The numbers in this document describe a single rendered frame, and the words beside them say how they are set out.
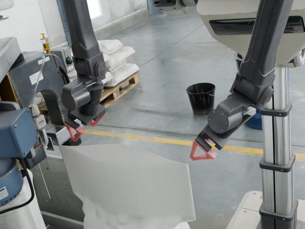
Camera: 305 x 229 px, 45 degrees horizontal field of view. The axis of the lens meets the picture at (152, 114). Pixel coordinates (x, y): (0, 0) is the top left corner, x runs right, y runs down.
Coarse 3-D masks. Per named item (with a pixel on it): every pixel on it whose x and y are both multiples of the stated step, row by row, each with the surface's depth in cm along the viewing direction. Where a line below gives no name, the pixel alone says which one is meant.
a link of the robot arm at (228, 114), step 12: (228, 96) 84; (240, 96) 85; (264, 96) 82; (216, 108) 81; (228, 108) 80; (240, 108) 82; (216, 120) 82; (228, 120) 80; (240, 120) 84; (216, 132) 83
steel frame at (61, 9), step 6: (60, 0) 674; (150, 0) 945; (60, 6) 675; (150, 6) 948; (60, 12) 676; (150, 12) 950; (156, 12) 955; (162, 12) 925; (66, 24) 692; (66, 30) 693; (66, 36) 695
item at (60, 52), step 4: (56, 48) 135; (60, 48) 134; (64, 48) 133; (68, 48) 134; (52, 52) 133; (56, 52) 132; (60, 52) 131; (64, 52) 132; (68, 52) 134; (60, 56) 132; (64, 56) 132; (64, 60) 132; (64, 64) 133; (72, 64) 136; (68, 72) 135
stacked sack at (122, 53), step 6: (120, 48) 476; (126, 48) 472; (132, 48) 477; (114, 54) 453; (120, 54) 454; (126, 54) 463; (132, 54) 479; (108, 60) 436; (114, 60) 439; (120, 60) 451; (108, 66) 435
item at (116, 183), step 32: (64, 160) 128; (96, 160) 125; (128, 160) 121; (160, 160) 110; (96, 192) 121; (128, 192) 112; (160, 192) 110; (96, 224) 124; (128, 224) 118; (160, 224) 114
